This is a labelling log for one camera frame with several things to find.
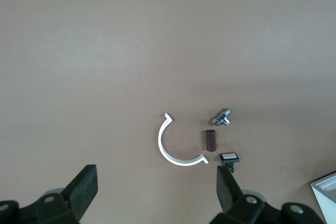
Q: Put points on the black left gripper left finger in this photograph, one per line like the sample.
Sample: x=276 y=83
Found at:
x=78 y=192

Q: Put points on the chrome metal fitting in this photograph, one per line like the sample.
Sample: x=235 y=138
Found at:
x=220 y=117

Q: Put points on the dark brown small block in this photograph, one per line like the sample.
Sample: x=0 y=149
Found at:
x=210 y=141

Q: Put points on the white drawer cabinet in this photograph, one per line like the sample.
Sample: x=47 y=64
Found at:
x=328 y=200

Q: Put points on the white square push button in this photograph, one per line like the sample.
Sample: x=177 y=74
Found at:
x=229 y=156

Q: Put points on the white curved plastic clamp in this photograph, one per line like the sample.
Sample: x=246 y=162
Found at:
x=160 y=142

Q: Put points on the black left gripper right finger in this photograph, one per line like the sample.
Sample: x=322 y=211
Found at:
x=228 y=190

